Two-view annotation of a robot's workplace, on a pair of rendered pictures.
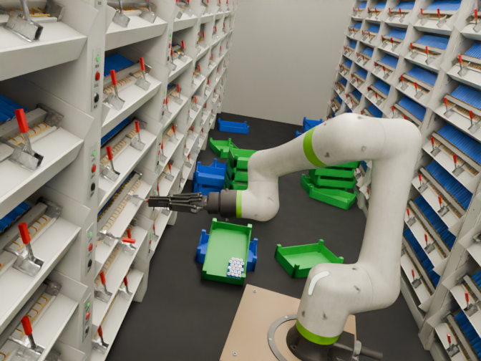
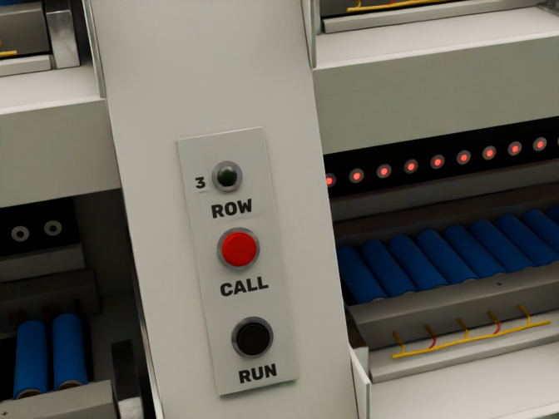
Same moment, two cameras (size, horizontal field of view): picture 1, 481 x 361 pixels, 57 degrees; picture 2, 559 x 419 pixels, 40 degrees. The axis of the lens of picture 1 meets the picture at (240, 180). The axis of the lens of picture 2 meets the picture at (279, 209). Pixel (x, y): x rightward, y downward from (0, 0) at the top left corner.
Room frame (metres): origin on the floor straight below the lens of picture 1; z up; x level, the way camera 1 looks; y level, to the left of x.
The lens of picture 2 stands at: (1.51, -0.03, 0.72)
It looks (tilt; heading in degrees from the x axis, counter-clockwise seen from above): 8 degrees down; 79
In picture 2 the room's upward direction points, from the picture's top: 8 degrees counter-clockwise
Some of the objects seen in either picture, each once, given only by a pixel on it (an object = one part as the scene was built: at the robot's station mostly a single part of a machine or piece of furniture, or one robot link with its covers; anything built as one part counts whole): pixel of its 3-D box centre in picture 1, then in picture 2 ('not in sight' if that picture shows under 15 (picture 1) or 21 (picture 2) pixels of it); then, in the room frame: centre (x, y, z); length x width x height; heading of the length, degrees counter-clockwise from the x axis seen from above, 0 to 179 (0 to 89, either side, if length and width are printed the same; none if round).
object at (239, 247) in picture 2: not in sight; (238, 248); (1.56, 0.32, 0.66); 0.02 x 0.01 x 0.02; 1
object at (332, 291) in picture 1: (330, 299); not in sight; (1.00, -0.29, 0.53); 0.16 x 0.13 x 0.19; 119
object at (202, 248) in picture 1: (227, 249); not in sight; (1.98, 0.00, 0.04); 0.30 x 0.20 x 0.08; 91
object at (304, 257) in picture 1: (308, 258); not in sight; (2.05, -0.43, 0.04); 0.30 x 0.20 x 0.08; 120
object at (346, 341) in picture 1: (333, 344); not in sight; (0.98, -0.33, 0.40); 0.26 x 0.15 x 0.06; 78
